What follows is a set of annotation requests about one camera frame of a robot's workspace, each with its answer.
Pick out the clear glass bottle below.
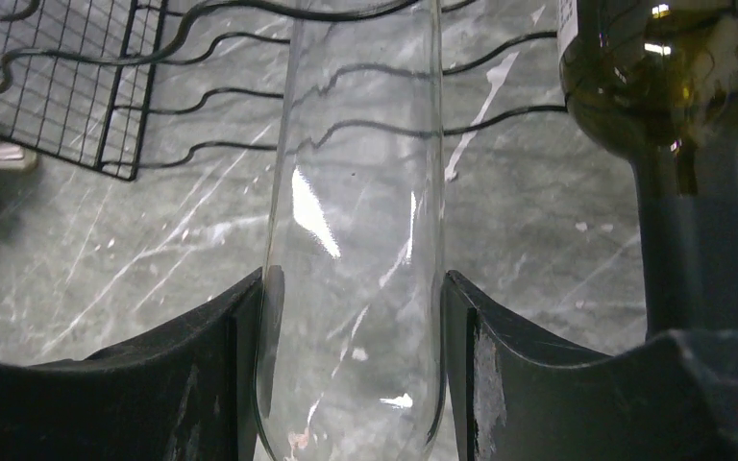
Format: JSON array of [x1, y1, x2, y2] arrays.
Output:
[[255, 1, 445, 460]]

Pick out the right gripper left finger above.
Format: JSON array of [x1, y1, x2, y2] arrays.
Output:
[[0, 272, 262, 460]]

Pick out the dark green wine bottle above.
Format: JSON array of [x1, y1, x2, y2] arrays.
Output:
[[557, 1, 738, 336]]

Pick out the black wire wine rack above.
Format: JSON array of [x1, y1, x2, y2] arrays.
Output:
[[0, 0, 568, 182]]

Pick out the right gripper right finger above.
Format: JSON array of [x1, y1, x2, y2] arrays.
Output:
[[442, 271, 738, 460]]

